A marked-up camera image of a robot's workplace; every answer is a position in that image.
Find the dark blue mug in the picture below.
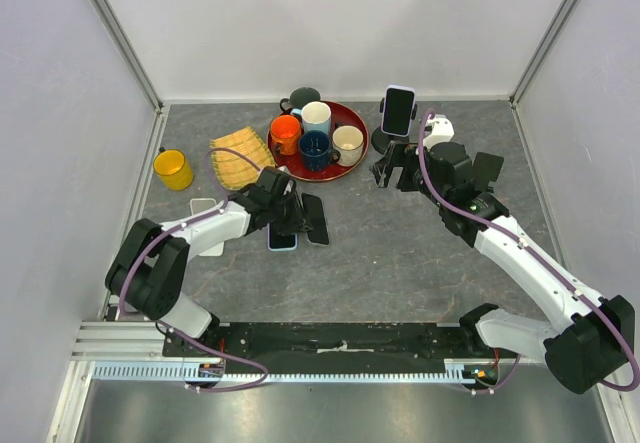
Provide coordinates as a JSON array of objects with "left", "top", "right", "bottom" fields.
[{"left": 298, "top": 131, "right": 341, "bottom": 172}]

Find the grey slotted cable duct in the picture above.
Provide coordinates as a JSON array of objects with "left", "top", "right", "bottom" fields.
[{"left": 93, "top": 362, "right": 487, "bottom": 384}]

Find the lavender cased phone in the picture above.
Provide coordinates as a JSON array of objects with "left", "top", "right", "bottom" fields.
[{"left": 381, "top": 84, "right": 417, "bottom": 137}]

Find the dark grey mug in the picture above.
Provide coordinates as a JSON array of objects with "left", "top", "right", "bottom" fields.
[{"left": 279, "top": 87, "right": 321, "bottom": 112}]

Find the yellow mug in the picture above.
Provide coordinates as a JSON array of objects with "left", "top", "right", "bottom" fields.
[{"left": 153, "top": 147, "right": 194, "bottom": 191}]

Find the clear cased black phone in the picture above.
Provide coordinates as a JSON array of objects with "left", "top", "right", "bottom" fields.
[{"left": 301, "top": 193, "right": 330, "bottom": 246}]

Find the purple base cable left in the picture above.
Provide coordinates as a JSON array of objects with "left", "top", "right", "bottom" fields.
[{"left": 157, "top": 320, "right": 270, "bottom": 395}]

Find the orange mug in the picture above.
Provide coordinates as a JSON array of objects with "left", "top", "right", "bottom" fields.
[{"left": 269, "top": 115, "right": 302, "bottom": 156}]

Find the white phone stand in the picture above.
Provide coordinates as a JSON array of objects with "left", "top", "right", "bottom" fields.
[{"left": 190, "top": 198, "right": 224, "bottom": 257}]

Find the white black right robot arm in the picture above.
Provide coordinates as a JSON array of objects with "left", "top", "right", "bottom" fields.
[{"left": 371, "top": 141, "right": 639, "bottom": 394}]

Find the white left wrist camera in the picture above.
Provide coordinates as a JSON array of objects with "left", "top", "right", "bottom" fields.
[{"left": 278, "top": 166, "right": 295, "bottom": 195}]

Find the woven bamboo tray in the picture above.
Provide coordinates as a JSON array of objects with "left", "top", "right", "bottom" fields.
[{"left": 209, "top": 126, "right": 276, "bottom": 190}]

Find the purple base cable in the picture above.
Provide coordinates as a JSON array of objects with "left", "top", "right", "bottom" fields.
[
  {"left": 157, "top": 320, "right": 270, "bottom": 395},
  {"left": 462, "top": 347, "right": 522, "bottom": 397}
]

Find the black round-base phone stand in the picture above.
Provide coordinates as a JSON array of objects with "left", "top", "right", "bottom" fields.
[{"left": 370, "top": 98, "right": 418, "bottom": 154}]

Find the left aluminium frame post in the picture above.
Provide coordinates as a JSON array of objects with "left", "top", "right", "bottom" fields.
[{"left": 90, "top": 0, "right": 164, "bottom": 112}]

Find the red round tray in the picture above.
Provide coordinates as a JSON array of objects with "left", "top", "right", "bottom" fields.
[{"left": 267, "top": 101, "right": 370, "bottom": 182}]

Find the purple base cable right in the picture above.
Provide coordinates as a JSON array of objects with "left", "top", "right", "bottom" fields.
[{"left": 462, "top": 347, "right": 522, "bottom": 397}]

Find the black block phone stand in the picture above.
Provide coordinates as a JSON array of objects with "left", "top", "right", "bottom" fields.
[{"left": 473, "top": 152, "right": 504, "bottom": 192}]

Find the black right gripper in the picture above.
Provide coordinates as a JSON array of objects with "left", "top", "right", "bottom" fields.
[{"left": 370, "top": 140, "right": 449, "bottom": 207}]

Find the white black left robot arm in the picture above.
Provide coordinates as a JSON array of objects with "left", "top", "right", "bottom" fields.
[{"left": 105, "top": 168, "right": 311, "bottom": 356}]

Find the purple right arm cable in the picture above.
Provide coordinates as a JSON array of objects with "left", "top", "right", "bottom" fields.
[{"left": 418, "top": 108, "right": 640, "bottom": 393}]

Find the aluminium frame post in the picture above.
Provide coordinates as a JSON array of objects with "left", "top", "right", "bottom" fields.
[
  {"left": 509, "top": 0, "right": 580, "bottom": 109},
  {"left": 90, "top": 0, "right": 164, "bottom": 112}
]

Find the light blue cased phone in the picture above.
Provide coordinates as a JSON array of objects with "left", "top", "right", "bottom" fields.
[{"left": 267, "top": 225, "right": 298, "bottom": 252}]

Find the light blue mug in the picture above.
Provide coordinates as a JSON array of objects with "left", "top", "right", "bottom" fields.
[{"left": 290, "top": 101, "right": 332, "bottom": 135}]

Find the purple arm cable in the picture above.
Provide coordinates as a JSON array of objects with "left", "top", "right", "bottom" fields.
[
  {"left": 418, "top": 108, "right": 640, "bottom": 393},
  {"left": 119, "top": 148, "right": 266, "bottom": 314}
]

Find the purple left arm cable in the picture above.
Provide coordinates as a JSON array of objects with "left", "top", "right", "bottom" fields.
[{"left": 119, "top": 148, "right": 266, "bottom": 314}]

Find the cream dimpled mug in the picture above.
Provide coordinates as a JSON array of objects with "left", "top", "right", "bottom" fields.
[{"left": 332, "top": 126, "right": 364, "bottom": 167}]

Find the right aluminium frame post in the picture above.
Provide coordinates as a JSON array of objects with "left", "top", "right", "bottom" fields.
[{"left": 509, "top": 0, "right": 580, "bottom": 109}]

